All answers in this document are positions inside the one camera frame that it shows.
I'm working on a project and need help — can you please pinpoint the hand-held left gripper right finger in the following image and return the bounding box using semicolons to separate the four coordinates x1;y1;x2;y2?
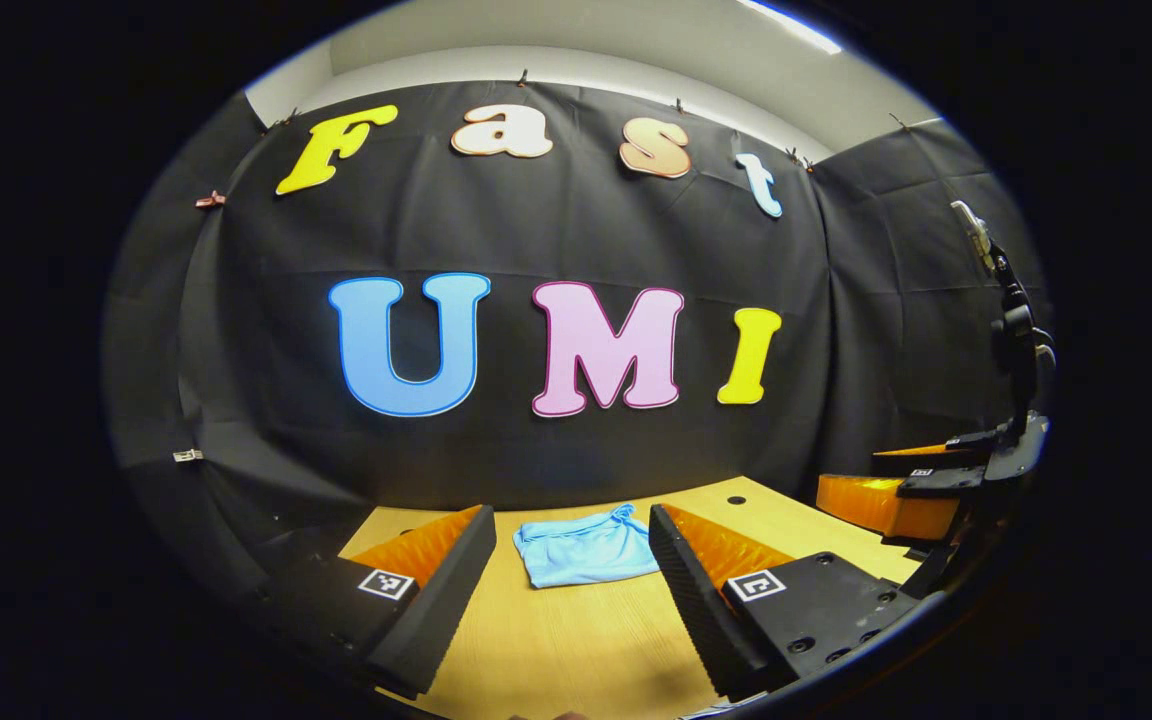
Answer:
647;502;924;702

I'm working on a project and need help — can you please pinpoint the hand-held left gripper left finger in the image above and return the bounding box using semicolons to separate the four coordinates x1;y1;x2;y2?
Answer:
256;504;499;699

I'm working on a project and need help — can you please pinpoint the light blue T-shirt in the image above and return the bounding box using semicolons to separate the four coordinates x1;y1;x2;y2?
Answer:
513;503;659;589

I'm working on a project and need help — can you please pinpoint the black backdrop cloth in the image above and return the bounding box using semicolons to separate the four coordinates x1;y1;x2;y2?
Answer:
101;80;1052;601

